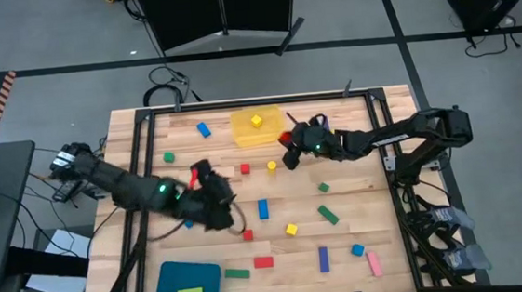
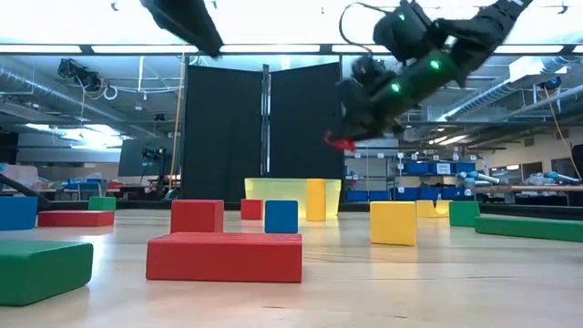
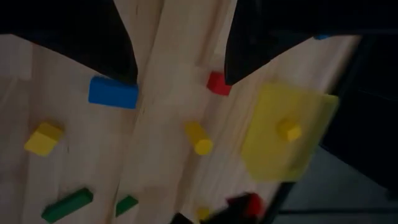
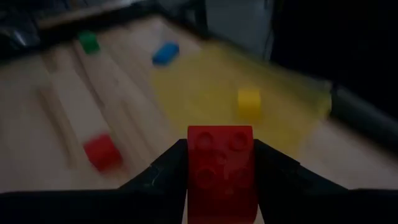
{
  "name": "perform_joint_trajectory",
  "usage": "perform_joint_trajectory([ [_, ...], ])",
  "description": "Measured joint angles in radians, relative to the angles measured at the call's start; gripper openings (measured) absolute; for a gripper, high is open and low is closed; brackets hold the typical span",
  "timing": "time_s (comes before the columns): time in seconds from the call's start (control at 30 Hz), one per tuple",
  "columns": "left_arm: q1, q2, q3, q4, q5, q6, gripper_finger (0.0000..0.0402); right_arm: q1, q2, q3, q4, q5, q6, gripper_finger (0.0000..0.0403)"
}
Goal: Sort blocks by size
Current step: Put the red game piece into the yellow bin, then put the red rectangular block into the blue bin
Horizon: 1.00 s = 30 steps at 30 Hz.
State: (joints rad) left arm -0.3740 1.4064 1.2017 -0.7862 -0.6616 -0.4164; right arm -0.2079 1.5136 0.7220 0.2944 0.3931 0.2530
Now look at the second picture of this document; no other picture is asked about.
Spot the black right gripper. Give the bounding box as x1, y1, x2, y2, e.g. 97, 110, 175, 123
334, 79, 414, 141

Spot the yellow cylinder block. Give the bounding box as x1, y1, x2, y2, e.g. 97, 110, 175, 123
305, 178, 328, 222

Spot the yellow cube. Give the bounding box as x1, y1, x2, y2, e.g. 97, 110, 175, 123
369, 200, 418, 248

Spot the dark blue cube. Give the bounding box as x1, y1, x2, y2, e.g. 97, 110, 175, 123
264, 200, 300, 235

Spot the yellow arch block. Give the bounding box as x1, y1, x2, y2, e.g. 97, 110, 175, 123
414, 199, 453, 219

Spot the green cube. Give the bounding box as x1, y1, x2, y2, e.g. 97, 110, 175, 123
87, 196, 118, 212
448, 200, 482, 228

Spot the red rectangular block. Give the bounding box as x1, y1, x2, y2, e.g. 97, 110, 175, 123
145, 231, 303, 284

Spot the long green block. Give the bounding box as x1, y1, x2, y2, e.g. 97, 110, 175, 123
474, 215, 583, 243

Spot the large blue block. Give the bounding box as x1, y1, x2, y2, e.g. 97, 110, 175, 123
0, 195, 39, 231

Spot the green rectangular block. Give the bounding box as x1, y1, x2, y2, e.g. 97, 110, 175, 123
0, 240, 95, 307

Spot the black ceiling-mounted device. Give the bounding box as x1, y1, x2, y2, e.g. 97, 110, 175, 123
56, 57, 103, 93
350, 54, 388, 86

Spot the metal shelf rack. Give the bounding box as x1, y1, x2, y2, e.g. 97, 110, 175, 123
343, 152, 479, 204

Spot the black rig crossbar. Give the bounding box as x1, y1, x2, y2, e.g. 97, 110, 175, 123
0, 43, 583, 56

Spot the yellow translucent plastic bin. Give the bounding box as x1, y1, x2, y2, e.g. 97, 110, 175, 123
244, 177, 343, 218

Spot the black folding partition screen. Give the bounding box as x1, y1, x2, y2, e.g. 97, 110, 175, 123
180, 61, 346, 204

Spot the dark monitor screen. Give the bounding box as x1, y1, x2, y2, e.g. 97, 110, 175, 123
118, 138, 181, 179

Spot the blue plastic crate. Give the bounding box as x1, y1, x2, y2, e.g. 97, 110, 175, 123
66, 177, 107, 201

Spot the white ceiling fixture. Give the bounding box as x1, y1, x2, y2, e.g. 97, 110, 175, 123
508, 56, 568, 84

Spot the wooden workbench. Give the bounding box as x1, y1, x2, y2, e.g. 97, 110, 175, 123
473, 183, 583, 207

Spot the blue ceiling device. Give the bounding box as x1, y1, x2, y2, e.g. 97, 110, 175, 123
539, 76, 564, 92

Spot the black box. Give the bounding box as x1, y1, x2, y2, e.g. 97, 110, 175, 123
0, 130, 20, 166

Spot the pale pink box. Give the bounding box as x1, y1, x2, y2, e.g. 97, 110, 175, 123
0, 163, 40, 189

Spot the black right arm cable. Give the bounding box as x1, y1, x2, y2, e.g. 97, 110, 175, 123
338, 1, 400, 54

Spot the yellow hanging strap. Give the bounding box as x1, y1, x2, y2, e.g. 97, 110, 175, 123
167, 53, 187, 191

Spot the black camera on tripod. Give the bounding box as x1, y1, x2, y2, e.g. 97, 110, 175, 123
140, 145, 168, 192

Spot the silver ventilation duct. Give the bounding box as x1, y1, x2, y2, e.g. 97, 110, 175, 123
436, 54, 583, 123
0, 63, 138, 124

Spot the black aluminium table frame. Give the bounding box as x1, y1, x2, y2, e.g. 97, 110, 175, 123
0, 198, 583, 216

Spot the yellow hanging cable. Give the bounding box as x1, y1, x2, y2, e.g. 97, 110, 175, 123
542, 85, 583, 181

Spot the black diagonal frame strut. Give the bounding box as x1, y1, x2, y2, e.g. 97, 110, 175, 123
0, 172, 52, 210

